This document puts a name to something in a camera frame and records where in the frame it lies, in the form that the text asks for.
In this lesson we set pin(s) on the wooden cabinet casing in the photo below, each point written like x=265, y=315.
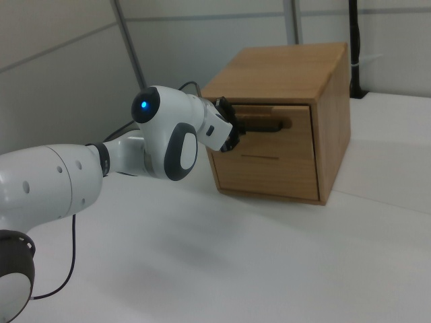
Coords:
x=276, y=70

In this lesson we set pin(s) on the wooden drawer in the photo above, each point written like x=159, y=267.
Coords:
x=269, y=175

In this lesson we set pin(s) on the grey partition post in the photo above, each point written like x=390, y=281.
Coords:
x=293, y=20
x=131, y=47

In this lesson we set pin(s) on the white zip tie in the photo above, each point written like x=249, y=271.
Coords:
x=368, y=60

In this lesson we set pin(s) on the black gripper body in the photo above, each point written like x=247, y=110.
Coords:
x=226, y=105

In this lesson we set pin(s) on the black camera stand pole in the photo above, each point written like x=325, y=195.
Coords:
x=353, y=33

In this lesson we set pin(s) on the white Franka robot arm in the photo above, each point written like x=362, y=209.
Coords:
x=50, y=181

